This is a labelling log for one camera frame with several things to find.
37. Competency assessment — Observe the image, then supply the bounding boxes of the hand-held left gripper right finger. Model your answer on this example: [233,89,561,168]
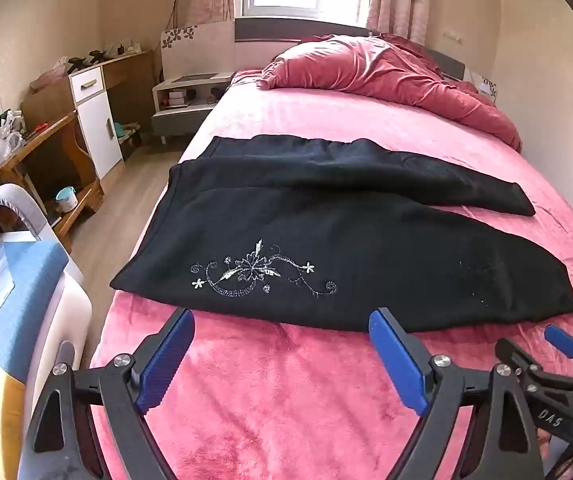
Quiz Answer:
[369,306,537,480]

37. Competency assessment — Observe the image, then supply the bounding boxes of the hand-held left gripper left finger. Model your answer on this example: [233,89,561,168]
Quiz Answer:
[19,307,197,480]

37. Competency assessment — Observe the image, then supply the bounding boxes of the black embroidered pants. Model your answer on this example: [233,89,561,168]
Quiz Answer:
[110,135,573,333]

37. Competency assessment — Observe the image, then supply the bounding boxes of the bed with pink blanket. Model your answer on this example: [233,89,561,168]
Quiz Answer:
[89,67,573,480]

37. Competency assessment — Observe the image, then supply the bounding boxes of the blue and white box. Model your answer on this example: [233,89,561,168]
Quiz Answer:
[0,237,93,480]

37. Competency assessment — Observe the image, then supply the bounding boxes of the teal cup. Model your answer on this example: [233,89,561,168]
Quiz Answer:
[55,186,78,214]

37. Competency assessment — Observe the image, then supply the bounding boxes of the grey chair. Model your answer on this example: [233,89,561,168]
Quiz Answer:
[0,183,86,281]

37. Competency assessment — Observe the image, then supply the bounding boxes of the teal basin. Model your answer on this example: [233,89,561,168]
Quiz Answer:
[106,120,138,142]

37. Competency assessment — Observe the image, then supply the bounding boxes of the white and wood cabinet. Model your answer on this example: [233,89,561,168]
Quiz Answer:
[69,50,156,181]

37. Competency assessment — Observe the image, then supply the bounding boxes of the wooden table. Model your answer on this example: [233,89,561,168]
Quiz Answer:
[0,110,104,251]

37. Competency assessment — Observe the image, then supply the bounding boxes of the white floral nightstand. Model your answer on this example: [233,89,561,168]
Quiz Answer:
[471,72,500,102]
[151,22,237,145]

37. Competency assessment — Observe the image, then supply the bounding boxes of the pink duvet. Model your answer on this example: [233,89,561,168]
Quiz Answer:
[258,33,523,153]

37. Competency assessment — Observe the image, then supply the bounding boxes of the pink plastic bag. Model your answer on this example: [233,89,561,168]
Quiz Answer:
[29,60,70,92]

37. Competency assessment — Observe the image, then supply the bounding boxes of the grey headboard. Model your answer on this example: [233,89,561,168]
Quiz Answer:
[234,17,467,81]

